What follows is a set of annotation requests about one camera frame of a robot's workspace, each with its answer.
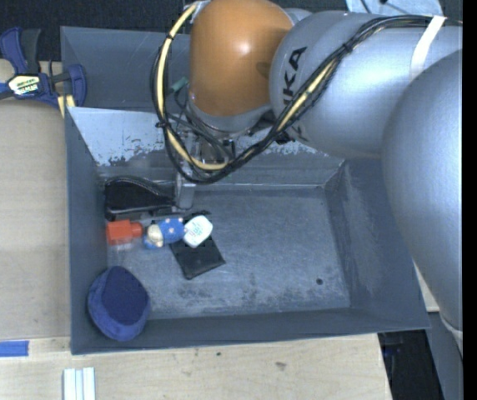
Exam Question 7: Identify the blue toy figure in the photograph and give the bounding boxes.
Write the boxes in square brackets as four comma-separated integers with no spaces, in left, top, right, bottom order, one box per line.
[143,216,186,251]

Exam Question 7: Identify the black flat square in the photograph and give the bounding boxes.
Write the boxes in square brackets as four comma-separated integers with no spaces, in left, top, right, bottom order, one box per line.
[168,237,227,282]

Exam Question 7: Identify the clear bottle with red cap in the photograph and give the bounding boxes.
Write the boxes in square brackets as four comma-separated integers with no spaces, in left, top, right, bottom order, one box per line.
[105,218,144,253]

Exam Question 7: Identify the grey metal bin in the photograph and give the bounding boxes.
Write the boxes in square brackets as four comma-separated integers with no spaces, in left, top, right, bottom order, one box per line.
[59,25,432,356]

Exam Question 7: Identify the blue cloth hat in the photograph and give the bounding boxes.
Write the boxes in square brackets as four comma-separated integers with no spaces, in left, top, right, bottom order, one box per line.
[87,265,153,343]

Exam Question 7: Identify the pale wood flat board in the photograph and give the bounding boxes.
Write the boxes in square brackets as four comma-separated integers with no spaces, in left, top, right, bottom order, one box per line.
[0,105,73,343]

